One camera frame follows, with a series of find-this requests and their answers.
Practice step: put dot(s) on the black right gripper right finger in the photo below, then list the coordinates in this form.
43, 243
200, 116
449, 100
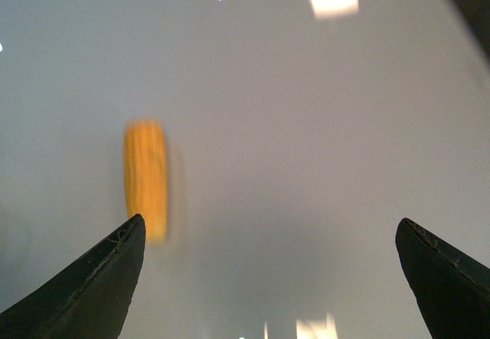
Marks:
451, 288

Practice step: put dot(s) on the yellow corn cob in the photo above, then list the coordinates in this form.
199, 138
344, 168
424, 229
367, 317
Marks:
146, 176

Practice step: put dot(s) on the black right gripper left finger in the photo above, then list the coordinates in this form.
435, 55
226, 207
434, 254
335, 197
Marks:
88, 299

